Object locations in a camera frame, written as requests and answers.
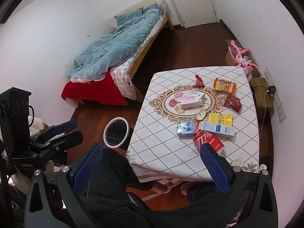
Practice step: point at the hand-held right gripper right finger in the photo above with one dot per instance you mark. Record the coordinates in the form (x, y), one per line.
(213, 168)

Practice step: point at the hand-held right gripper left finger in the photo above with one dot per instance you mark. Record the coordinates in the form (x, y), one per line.
(87, 163)

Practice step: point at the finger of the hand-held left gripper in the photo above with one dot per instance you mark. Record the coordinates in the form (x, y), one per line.
(73, 139)
(65, 125)

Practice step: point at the white round trash bin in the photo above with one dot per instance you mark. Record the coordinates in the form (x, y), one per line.
(116, 133)

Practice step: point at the pale scrap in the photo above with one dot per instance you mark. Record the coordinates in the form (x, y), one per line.
(200, 114)

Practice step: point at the brown snack packet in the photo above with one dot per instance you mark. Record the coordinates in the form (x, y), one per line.
(232, 103)

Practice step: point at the person's left forearm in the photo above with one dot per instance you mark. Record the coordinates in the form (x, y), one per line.
(19, 181)

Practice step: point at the pale fuzzy cloth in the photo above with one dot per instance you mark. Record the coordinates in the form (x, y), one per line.
(38, 124)

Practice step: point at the red soda can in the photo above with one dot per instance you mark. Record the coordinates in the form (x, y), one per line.
(207, 140)

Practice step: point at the pink slipper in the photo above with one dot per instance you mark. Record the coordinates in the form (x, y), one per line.
(160, 189)
(184, 189)

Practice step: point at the white and blue box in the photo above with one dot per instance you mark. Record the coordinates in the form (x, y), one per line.
(217, 129)

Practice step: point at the red blanket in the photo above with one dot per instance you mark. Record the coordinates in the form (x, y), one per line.
(95, 92)

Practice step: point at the blue milk carton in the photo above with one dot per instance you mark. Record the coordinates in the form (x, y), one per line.
(187, 129)

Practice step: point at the yellow flat box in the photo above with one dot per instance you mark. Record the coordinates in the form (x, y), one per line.
(220, 119)

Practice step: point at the white diamond-pattern tablecloth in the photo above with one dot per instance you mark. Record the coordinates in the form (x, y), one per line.
(156, 133)

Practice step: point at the white pink tissue box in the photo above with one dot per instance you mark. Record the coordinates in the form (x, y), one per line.
(192, 99)

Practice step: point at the checkered bed sheet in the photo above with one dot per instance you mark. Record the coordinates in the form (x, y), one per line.
(123, 76)

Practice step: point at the orange snack packet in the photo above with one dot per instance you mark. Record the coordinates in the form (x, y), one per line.
(224, 85)

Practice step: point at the red snack wrapper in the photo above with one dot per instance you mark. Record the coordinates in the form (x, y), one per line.
(198, 82)

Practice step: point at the blue duvet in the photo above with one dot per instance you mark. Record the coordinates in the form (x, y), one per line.
(118, 45)

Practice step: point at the black charger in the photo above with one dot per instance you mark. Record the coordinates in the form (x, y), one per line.
(271, 90)

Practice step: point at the wooden bed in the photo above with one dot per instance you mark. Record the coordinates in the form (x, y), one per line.
(142, 52)

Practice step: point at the white pillow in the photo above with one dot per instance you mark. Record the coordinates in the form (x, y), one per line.
(112, 23)

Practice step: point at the cardboard box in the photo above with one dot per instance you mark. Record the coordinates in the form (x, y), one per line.
(230, 56)

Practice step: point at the pink plush toy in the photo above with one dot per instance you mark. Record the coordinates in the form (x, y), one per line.
(241, 57)

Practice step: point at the white door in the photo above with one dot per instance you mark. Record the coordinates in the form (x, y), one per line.
(190, 2)

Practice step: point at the white wall socket strip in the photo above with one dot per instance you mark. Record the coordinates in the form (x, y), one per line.
(279, 104)

